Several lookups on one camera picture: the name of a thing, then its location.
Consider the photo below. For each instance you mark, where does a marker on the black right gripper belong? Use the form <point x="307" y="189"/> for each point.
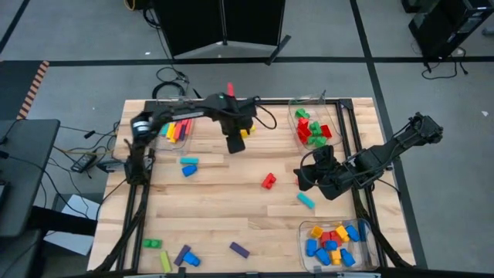
<point x="332" y="177"/>

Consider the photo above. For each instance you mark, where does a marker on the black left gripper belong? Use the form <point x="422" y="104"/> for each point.
<point x="235" y="116"/>

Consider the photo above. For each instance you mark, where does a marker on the green stud block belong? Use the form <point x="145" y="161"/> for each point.
<point x="302" y="113"/>
<point x="152" y="243"/>
<point x="315" y="127"/>
<point x="319" y="141"/>

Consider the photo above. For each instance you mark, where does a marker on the clear plastic bin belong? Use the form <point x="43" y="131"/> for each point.
<point x="335" y="148"/>
<point x="162" y="144"/>
<point x="339" y="268"/>

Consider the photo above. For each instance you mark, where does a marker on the pink long block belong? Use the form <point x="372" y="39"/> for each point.
<point x="188" y="126"/>
<point x="177" y="131"/>

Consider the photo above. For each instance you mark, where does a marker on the yellow stud block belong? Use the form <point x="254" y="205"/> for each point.
<point x="335" y="256"/>
<point x="341" y="232"/>
<point x="316" y="231"/>

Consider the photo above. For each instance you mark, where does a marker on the blue stud block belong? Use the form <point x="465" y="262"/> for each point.
<point x="311" y="247"/>
<point x="352" y="232"/>
<point x="189" y="170"/>
<point x="347" y="257"/>
<point x="191" y="258"/>
<point x="323" y="256"/>
<point x="331" y="245"/>

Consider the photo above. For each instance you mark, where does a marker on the lime long block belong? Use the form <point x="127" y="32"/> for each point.
<point x="165" y="262"/>

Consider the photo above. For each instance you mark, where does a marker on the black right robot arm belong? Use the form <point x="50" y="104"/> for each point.
<point x="386" y="154"/>

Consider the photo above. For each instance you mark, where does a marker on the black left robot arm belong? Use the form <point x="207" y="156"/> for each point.
<point x="162" y="114"/>

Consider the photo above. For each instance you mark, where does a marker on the black partition foot bar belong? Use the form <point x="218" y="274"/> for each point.
<point x="278" y="50"/>

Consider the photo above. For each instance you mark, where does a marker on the black partition panel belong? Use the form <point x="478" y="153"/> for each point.
<point x="189" y="23"/>
<point x="254" y="19"/>

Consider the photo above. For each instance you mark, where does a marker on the black power adapter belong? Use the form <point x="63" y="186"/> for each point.
<point x="83" y="162"/>

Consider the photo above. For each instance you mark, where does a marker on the white paper sheet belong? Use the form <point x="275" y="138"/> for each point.
<point x="77" y="204"/>

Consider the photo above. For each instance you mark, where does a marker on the orange black hazard tape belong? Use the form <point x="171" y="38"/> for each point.
<point x="34" y="89"/>

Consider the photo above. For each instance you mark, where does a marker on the black equipment case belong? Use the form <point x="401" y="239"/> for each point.
<point x="444" y="27"/>

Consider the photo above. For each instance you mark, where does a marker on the black desk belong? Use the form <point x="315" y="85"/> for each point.
<point x="23" y="173"/>

